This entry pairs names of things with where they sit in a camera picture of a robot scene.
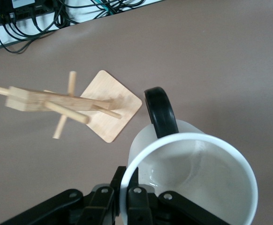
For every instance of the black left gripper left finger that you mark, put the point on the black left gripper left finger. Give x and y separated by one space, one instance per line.
99 204

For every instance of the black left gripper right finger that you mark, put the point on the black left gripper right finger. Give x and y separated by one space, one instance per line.
138 206

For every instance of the wooden mug tree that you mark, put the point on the wooden mug tree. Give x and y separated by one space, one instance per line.
108 103

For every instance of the black electronics box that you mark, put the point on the black electronics box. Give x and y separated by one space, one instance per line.
21 12

